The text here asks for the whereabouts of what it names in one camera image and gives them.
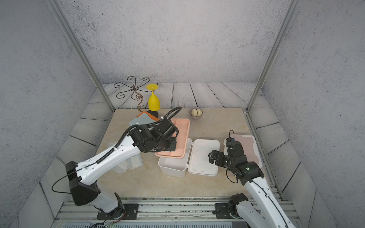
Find white pink medicine box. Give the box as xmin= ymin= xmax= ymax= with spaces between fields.
xmin=158 ymin=138 xmax=220 ymax=178

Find pink tray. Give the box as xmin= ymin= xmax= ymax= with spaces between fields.
xmin=156 ymin=118 xmax=190 ymax=159

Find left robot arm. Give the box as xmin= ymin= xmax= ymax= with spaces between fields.
xmin=66 ymin=106 xmax=182 ymax=215

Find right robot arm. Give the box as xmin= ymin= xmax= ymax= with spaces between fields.
xmin=208 ymin=130 xmax=295 ymax=228

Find grey orange medicine box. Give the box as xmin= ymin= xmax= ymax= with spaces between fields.
xmin=129 ymin=112 xmax=160 ymax=126

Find yellow plastic wine glass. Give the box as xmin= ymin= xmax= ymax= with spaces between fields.
xmin=146 ymin=84 xmax=161 ymax=111

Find grey round object behind box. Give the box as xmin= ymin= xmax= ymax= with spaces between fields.
xmin=189 ymin=107 xmax=203 ymax=120

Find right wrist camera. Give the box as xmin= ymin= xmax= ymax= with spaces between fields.
xmin=226 ymin=137 xmax=234 ymax=144

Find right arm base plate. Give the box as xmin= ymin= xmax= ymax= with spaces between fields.
xmin=213 ymin=202 xmax=237 ymax=219

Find brown wire glass rack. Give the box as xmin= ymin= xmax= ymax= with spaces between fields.
xmin=113 ymin=76 xmax=159 ymax=112

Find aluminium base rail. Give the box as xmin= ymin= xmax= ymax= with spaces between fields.
xmin=51 ymin=197 xmax=304 ymax=228

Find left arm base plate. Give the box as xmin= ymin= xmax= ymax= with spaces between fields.
xmin=97 ymin=203 xmax=139 ymax=220

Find right aluminium frame post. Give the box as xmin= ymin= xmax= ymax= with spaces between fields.
xmin=246 ymin=0 xmax=300 ymax=113

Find aluminium frame post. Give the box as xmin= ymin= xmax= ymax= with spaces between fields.
xmin=47 ymin=0 xmax=116 ymax=113
xmin=246 ymin=0 xmax=300 ymax=113

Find left aluminium frame post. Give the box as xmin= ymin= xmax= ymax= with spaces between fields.
xmin=47 ymin=0 xmax=116 ymax=113

